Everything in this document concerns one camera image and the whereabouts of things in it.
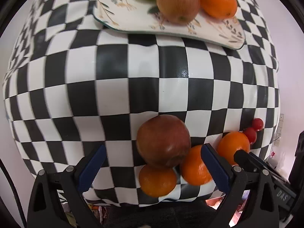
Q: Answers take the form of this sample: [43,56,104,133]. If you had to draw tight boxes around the dark red apple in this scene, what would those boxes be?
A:
[136,115,191,168]

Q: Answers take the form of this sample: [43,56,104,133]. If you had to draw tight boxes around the red apple on plate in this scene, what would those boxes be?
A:
[156,0,200,25]

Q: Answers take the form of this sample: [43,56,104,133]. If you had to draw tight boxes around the orange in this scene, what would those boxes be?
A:
[180,145,212,186]
[216,131,250,166]
[139,165,177,198]
[199,0,238,20]

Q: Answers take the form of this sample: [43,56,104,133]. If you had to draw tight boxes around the red cherry tomato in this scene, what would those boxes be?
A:
[251,118,264,131]
[243,127,257,145]

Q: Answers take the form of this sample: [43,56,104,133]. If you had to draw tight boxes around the orange on plate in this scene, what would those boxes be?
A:
[199,0,238,20]

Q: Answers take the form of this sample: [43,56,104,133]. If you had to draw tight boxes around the white floral ceramic plate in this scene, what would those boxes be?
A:
[93,0,245,49]

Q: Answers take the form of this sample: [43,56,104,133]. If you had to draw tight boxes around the black white checkered cloth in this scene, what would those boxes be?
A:
[3,0,280,206]

